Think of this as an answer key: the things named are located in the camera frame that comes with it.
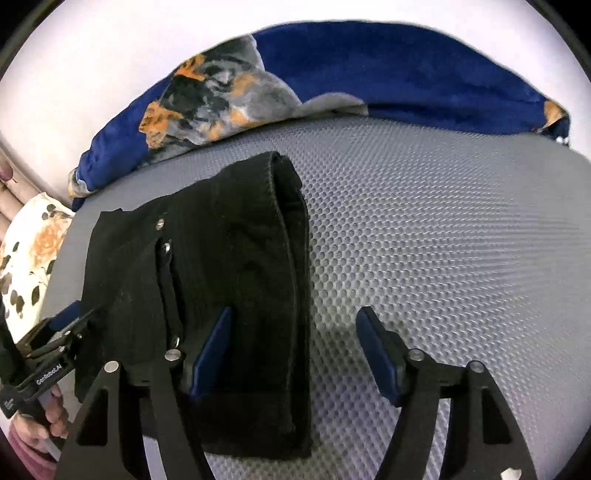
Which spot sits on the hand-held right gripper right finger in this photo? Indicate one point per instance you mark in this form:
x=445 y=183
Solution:
x=376 y=355

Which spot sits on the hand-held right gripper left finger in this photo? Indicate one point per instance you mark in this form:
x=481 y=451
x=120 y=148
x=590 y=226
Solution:
x=214 y=350

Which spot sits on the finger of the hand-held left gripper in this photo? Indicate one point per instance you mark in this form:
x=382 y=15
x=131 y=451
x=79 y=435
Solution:
x=64 y=316
x=60 y=341

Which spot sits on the black pants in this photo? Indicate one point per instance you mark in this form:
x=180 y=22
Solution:
x=240 y=230

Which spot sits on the person's left forearm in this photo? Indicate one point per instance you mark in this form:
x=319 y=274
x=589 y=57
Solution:
x=27 y=454

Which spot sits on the person's left hand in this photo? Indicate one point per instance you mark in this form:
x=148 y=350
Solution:
x=57 y=413

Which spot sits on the white floral pillow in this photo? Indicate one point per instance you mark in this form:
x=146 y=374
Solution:
x=32 y=249

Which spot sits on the grey mesh mat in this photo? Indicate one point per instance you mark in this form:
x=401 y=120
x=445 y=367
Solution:
x=438 y=230

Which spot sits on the blue printed blanket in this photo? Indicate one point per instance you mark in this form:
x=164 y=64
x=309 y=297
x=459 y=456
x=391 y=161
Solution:
x=392 y=69

